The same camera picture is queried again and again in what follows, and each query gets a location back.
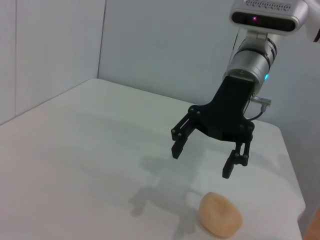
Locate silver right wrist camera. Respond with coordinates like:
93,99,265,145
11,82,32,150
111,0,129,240
229,0,310,34

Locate right gripper cable connector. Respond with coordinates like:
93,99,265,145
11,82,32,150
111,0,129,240
245,92,273,123

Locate beige steamed bun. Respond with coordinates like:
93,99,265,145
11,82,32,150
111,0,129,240
198,191,244,238

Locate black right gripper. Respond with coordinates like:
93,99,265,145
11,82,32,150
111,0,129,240
170,74,256,180

